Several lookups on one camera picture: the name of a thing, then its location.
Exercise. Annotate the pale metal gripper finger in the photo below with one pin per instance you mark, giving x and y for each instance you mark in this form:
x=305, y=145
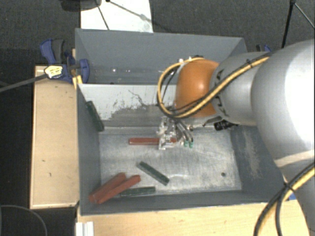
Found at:
x=167, y=145
x=166, y=136

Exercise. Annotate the red-brown block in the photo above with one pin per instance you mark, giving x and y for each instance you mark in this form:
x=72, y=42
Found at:
x=108, y=186
x=142, y=141
x=120, y=188

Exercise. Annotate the dark green flat block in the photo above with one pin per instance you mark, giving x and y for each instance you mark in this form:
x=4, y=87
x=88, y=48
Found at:
x=94, y=115
x=137, y=191
x=153, y=173

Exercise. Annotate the grey metal bin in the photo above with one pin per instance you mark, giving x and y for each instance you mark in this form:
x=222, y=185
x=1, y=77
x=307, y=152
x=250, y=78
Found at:
x=197, y=166

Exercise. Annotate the pale wood flat board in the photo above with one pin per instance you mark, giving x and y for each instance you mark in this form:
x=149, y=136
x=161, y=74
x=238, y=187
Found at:
x=54, y=144

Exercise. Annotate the black cylinder on white bracket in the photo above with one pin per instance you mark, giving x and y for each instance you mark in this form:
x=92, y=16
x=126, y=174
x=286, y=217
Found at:
x=222, y=125

